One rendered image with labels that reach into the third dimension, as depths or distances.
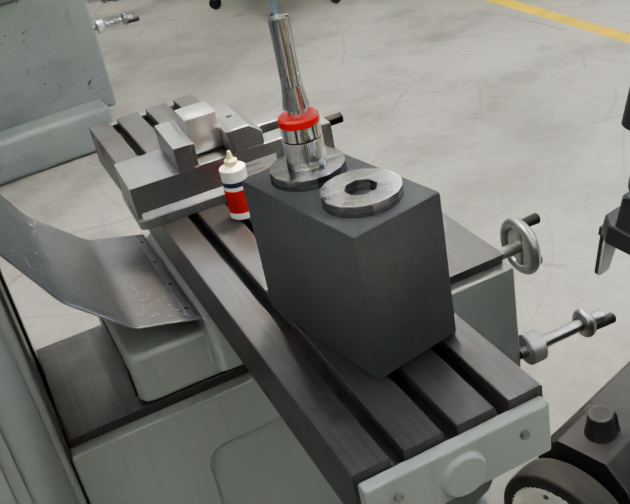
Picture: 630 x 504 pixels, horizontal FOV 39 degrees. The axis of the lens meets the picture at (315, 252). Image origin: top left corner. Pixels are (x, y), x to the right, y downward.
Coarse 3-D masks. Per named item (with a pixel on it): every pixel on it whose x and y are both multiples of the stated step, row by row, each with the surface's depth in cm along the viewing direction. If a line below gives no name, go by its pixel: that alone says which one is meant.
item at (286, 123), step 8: (312, 112) 101; (280, 120) 101; (288, 120) 100; (296, 120) 100; (304, 120) 99; (312, 120) 100; (280, 128) 101; (288, 128) 100; (296, 128) 100; (304, 128) 100
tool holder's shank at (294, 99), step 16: (272, 16) 96; (288, 16) 95; (272, 32) 96; (288, 32) 96; (288, 48) 96; (288, 64) 97; (288, 80) 98; (288, 96) 99; (304, 96) 99; (288, 112) 100; (304, 112) 100
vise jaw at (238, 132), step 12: (216, 108) 151; (228, 108) 150; (228, 120) 145; (240, 120) 144; (228, 132) 141; (240, 132) 142; (252, 132) 143; (228, 144) 142; (240, 144) 143; (252, 144) 144
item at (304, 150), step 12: (288, 132) 100; (300, 132) 100; (312, 132) 100; (288, 144) 101; (300, 144) 101; (312, 144) 101; (288, 156) 102; (300, 156) 101; (312, 156) 102; (324, 156) 103; (288, 168) 104; (300, 168) 102; (312, 168) 102
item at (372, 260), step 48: (288, 192) 102; (336, 192) 97; (384, 192) 95; (432, 192) 96; (288, 240) 103; (336, 240) 94; (384, 240) 93; (432, 240) 97; (288, 288) 109; (336, 288) 99; (384, 288) 96; (432, 288) 100; (336, 336) 104; (384, 336) 98; (432, 336) 103
